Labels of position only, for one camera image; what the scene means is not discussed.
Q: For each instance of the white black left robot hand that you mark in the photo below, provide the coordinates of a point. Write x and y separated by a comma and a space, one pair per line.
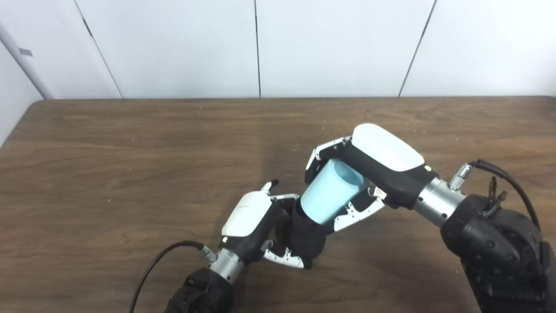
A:
247, 217

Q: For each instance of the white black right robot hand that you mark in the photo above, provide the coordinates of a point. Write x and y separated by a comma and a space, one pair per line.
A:
386, 152

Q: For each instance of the black cup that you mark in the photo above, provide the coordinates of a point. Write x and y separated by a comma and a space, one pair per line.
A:
308, 239

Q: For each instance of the light blue cup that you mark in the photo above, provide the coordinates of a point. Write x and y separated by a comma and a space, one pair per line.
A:
325, 195

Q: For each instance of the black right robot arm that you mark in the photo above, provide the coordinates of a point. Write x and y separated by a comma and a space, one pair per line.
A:
499, 248

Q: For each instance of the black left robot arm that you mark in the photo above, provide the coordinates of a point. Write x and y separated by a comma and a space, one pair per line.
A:
204, 291

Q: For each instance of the white corner post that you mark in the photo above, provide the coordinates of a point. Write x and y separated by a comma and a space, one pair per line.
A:
26, 61

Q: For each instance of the small grey wall label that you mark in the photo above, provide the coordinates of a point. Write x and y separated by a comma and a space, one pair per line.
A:
25, 52

